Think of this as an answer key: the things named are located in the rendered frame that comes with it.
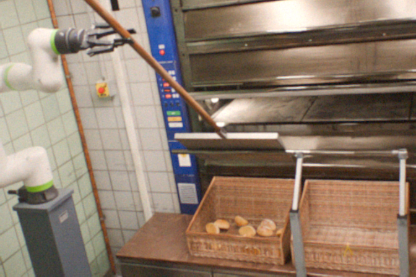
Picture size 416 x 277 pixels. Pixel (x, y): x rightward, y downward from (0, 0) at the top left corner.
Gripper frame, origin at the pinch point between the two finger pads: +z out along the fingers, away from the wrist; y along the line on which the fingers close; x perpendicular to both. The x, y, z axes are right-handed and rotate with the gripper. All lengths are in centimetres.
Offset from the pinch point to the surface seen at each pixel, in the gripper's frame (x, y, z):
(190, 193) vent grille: -172, 15, -46
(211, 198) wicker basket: -162, 19, -27
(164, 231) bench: -164, 41, -56
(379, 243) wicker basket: -163, 39, 70
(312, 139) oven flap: -151, -15, 35
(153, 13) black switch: -94, -72, -48
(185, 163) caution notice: -158, -2, -46
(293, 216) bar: -113, 37, 36
